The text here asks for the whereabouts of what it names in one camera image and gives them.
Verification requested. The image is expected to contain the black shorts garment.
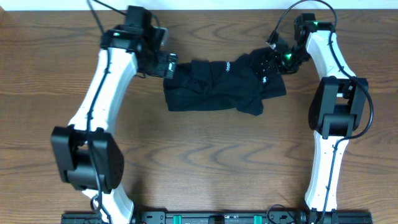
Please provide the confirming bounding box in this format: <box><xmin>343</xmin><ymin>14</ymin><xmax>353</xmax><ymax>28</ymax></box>
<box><xmin>163</xmin><ymin>47</ymin><xmax>286</xmax><ymax>116</ymax></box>

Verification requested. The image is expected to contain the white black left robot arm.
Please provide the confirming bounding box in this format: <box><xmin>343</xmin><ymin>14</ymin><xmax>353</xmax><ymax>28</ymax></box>
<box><xmin>50</xmin><ymin>6</ymin><xmax>178</xmax><ymax>223</ymax></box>

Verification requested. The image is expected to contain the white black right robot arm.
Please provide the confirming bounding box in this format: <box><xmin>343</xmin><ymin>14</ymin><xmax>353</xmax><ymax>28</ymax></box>
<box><xmin>260</xmin><ymin>13</ymin><xmax>372</xmax><ymax>215</ymax></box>

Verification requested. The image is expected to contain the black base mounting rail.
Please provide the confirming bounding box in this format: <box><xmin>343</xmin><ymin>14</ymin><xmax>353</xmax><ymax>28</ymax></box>
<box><xmin>60</xmin><ymin>210</ymin><xmax>374</xmax><ymax>224</ymax></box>

